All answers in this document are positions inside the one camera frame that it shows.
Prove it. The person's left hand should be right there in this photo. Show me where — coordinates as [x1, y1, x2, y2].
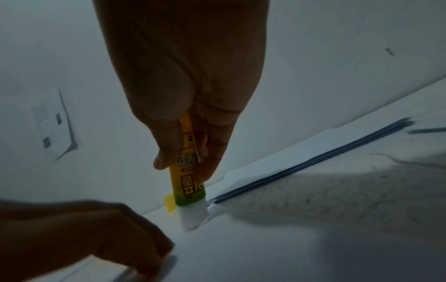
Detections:
[0, 199, 176, 282]

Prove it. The yellow glue cap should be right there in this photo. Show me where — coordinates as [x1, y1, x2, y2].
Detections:
[163, 193, 178, 214]

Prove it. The person's right hand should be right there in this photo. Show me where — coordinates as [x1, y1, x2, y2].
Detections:
[92, 0, 271, 184]

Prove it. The yellow glue stick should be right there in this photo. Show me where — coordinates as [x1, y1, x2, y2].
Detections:
[167, 113, 209, 232]

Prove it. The white wall sheet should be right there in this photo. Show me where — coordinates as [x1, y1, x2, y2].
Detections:
[28, 88, 78, 162]

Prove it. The glued white paper sheet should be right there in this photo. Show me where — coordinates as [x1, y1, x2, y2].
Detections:
[207, 77, 446, 206]
[28, 203, 446, 282]

